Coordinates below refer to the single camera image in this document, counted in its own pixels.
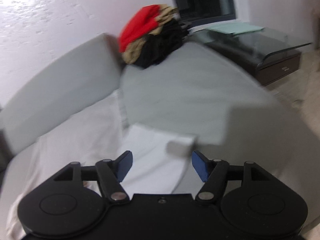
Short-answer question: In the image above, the red folded garment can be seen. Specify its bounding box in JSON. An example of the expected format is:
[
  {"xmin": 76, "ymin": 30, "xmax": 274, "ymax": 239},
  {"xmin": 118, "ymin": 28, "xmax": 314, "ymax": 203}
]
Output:
[{"xmin": 118, "ymin": 4, "xmax": 160, "ymax": 53}]

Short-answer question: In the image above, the black folded garment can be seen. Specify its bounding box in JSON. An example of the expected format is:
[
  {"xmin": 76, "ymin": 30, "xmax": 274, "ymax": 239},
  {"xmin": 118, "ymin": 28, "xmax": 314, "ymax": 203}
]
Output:
[{"xmin": 133, "ymin": 19, "xmax": 191, "ymax": 69}]

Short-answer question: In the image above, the dark window frame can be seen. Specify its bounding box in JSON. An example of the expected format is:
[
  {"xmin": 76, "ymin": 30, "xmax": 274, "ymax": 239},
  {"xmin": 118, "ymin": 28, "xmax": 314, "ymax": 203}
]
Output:
[{"xmin": 175, "ymin": 0, "xmax": 236, "ymax": 27}]

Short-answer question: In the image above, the grey sofa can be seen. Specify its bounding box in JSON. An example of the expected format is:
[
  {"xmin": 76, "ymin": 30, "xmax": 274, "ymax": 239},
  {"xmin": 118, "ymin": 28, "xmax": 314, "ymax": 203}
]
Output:
[{"xmin": 1, "ymin": 34, "xmax": 319, "ymax": 231}]

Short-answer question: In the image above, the glass top side table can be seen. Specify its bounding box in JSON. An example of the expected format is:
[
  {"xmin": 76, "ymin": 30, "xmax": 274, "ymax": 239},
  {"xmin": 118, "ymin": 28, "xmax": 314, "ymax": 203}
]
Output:
[{"xmin": 190, "ymin": 28, "xmax": 311, "ymax": 86}]

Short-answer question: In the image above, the tan folded garment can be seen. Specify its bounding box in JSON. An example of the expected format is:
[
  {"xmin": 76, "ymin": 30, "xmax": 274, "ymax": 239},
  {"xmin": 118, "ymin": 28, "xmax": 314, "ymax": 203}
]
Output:
[{"xmin": 118, "ymin": 4, "xmax": 178, "ymax": 64}]

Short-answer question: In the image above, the light green paper sheet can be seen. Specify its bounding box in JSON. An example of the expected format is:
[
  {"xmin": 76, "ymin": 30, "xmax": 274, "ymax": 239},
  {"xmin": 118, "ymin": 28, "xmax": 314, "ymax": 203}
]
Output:
[{"xmin": 206, "ymin": 22, "xmax": 265, "ymax": 36}]

